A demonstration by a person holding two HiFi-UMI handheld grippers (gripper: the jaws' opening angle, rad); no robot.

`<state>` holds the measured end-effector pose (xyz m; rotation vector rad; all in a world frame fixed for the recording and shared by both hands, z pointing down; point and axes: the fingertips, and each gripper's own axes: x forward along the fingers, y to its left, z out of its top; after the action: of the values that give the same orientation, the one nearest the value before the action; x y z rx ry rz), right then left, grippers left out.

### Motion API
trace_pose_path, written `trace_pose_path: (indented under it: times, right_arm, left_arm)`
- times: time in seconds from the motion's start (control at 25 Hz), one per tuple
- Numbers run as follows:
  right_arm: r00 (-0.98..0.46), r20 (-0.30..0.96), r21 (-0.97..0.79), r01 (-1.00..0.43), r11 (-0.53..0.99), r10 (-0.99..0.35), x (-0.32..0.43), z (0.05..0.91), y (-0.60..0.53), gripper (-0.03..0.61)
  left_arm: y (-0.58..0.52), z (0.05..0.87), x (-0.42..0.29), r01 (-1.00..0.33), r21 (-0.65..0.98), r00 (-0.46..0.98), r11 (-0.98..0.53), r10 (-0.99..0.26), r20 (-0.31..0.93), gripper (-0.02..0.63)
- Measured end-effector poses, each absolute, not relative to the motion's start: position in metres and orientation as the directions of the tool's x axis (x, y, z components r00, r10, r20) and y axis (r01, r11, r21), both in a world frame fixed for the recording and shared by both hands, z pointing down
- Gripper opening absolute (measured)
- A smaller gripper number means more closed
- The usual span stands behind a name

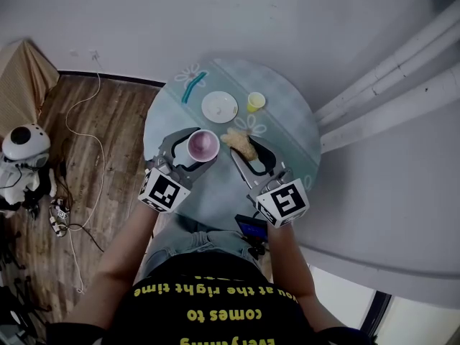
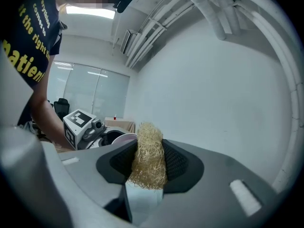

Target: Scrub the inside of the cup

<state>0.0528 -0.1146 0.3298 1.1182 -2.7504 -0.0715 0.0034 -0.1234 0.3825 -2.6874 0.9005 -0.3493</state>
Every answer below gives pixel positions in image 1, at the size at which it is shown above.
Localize yellow paper cup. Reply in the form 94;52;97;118
247;91;267;114

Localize beige cloth-covered furniture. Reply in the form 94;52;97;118
0;40;60;139

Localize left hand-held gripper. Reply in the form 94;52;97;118
138;126;219;213

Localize person's left forearm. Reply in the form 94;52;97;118
96;203;159;290

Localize round table with light-blue cloth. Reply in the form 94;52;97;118
142;58;322;222

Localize black window frame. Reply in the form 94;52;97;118
359;289;393;345

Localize black tripod stand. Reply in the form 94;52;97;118
0;249;47;345

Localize white round plate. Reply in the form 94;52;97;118
201;91;239;124

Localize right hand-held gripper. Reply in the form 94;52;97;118
229;135;311;229

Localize white round-headed robot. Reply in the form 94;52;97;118
0;122;58;219

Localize white floor cable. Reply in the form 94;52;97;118
65;57;106;294

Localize thin white wall pipe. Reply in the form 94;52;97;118
314;0;460;120
318;19;460;129

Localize red plastic cup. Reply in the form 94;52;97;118
181;129;221;168

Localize black device with blue screen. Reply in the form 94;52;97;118
235;213;269;260

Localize person's grey jeans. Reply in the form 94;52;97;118
138;213;265;283

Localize person's black printed shirt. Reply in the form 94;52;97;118
46;253;371;345

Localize white power strip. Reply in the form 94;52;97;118
48;206;70;237

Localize person's right forearm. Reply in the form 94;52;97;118
267;223;314;301

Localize thick white wall pipe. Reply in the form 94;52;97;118
319;61;460;154

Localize teal curved brush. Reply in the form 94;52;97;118
181;70;209;104

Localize tan bread piece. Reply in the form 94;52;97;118
219;126;259;161

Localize black floor cables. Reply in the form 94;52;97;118
52;138;106;253

